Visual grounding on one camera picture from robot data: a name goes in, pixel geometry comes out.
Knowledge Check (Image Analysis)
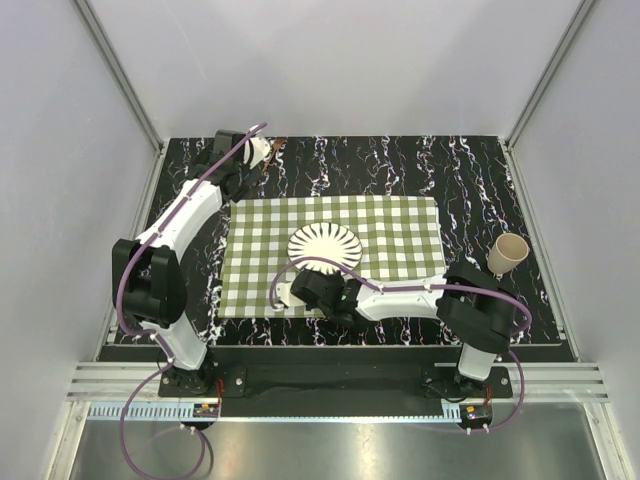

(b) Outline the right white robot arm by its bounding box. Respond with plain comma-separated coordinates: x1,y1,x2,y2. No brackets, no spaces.
273,261,532,397

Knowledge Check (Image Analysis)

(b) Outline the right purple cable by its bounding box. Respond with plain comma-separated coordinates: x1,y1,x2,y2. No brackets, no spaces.
268,257,532,435

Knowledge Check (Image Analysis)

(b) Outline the green checkered cloth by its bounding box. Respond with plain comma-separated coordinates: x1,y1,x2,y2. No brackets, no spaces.
218,195,446,318

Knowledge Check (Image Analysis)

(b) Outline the right aluminium frame post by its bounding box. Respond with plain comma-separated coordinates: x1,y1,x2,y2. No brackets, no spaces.
507,0,601,146

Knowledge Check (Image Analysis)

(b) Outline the white blue striped plate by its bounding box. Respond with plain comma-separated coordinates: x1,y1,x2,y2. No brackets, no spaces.
287,222,363,274

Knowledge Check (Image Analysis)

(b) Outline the beige paper cup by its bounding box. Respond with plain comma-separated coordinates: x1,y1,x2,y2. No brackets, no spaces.
487,232,530,275

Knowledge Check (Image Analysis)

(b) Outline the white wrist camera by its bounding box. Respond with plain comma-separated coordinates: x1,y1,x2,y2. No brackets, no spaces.
273,282,305,311
243,137,272,169

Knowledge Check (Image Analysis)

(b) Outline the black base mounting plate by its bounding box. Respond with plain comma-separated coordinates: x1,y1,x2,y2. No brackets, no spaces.
159,346,513,399

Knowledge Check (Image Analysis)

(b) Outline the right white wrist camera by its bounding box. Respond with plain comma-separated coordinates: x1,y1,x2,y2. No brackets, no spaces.
273,282,305,311

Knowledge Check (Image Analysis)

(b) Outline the aluminium front rail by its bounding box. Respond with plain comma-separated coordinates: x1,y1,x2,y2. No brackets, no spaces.
67,362,608,423

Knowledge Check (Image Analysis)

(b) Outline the purple cable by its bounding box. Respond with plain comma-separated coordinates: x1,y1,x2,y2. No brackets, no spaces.
268,257,532,435
117,121,269,475

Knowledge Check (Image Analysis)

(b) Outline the brown wooden fork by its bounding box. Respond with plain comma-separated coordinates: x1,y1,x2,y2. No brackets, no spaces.
262,137,287,173

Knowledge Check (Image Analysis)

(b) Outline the left aluminium frame post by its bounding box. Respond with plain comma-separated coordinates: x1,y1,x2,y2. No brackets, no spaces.
71,0,164,156

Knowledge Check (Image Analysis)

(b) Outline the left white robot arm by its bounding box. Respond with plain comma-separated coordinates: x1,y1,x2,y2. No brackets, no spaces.
111,123,272,396

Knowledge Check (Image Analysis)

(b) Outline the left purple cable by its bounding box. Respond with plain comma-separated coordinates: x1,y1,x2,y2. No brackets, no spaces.
117,121,269,475

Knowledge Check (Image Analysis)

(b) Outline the aluminium frame post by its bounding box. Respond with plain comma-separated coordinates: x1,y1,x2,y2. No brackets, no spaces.
507,0,601,146
71,0,164,156

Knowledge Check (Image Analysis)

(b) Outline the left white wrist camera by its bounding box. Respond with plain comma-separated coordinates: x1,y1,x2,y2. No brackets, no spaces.
243,137,272,169

